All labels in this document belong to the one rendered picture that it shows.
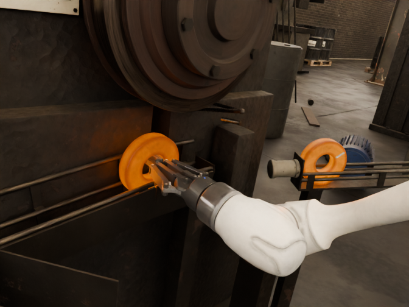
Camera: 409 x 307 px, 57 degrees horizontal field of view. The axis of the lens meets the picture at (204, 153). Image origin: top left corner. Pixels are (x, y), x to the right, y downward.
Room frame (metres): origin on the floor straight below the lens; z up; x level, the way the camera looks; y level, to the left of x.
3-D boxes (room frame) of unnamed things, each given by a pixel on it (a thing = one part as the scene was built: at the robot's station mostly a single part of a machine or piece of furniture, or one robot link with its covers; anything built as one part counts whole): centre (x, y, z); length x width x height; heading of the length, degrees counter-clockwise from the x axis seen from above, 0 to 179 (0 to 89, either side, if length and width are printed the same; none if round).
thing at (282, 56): (3.77, -0.48, 0.45); 0.59 x 0.59 x 0.89
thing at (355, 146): (2.80, -1.16, 0.17); 0.57 x 0.31 x 0.34; 157
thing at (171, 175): (0.74, 0.07, 0.76); 0.11 x 0.01 x 0.04; 49
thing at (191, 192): (0.71, 0.01, 0.76); 0.09 x 0.08 x 0.07; 47
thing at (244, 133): (1.05, -0.08, 0.68); 0.11 x 0.08 x 0.24; 47
